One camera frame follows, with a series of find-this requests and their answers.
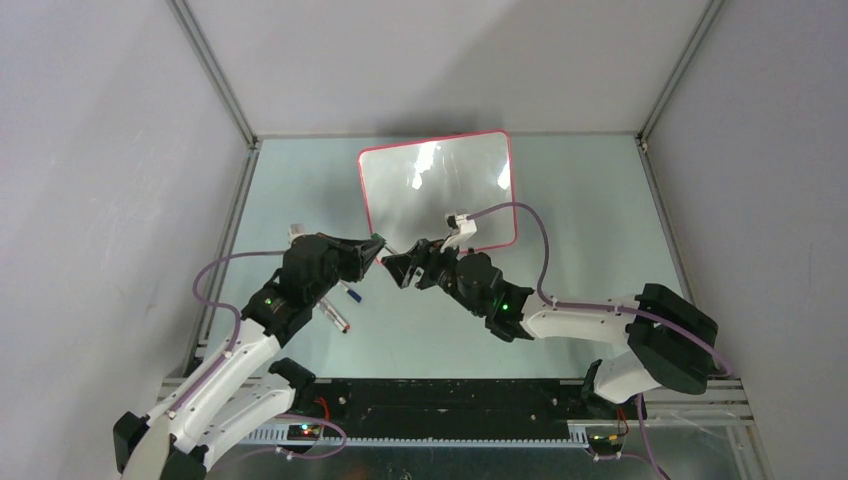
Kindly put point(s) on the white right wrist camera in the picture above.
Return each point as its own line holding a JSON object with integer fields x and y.
{"x": 462, "y": 228}

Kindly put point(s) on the left electronics board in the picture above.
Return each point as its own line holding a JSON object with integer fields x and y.
{"x": 304, "y": 432}

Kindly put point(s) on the red capped white marker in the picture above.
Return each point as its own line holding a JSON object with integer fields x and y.
{"x": 334, "y": 316}

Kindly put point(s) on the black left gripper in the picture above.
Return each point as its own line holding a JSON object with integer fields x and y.
{"x": 358, "y": 258}

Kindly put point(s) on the blue capped white marker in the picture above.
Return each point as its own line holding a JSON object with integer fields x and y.
{"x": 350, "y": 292}

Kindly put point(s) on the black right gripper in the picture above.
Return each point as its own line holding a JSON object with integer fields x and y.
{"x": 404, "y": 265}

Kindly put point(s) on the electronics board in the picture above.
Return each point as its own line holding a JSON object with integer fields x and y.
{"x": 613, "y": 441}
{"x": 304, "y": 432}

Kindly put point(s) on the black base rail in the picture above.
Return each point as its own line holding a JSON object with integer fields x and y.
{"x": 472, "y": 410}

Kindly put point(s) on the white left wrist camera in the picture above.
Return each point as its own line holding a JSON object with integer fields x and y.
{"x": 295, "y": 231}

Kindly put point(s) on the right electronics board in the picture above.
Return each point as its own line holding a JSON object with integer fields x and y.
{"x": 613, "y": 441}

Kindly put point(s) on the red framed whiteboard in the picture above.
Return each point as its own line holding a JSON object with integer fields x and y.
{"x": 410, "y": 188}

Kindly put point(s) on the black capped white marker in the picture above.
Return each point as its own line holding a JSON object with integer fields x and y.
{"x": 331, "y": 319}

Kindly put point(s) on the green capped white marker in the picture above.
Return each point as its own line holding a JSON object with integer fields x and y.
{"x": 384, "y": 244}

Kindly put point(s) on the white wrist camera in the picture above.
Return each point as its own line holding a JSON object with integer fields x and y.
{"x": 462, "y": 228}
{"x": 295, "y": 231}

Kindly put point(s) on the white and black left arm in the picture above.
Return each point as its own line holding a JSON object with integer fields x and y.
{"x": 243, "y": 384}

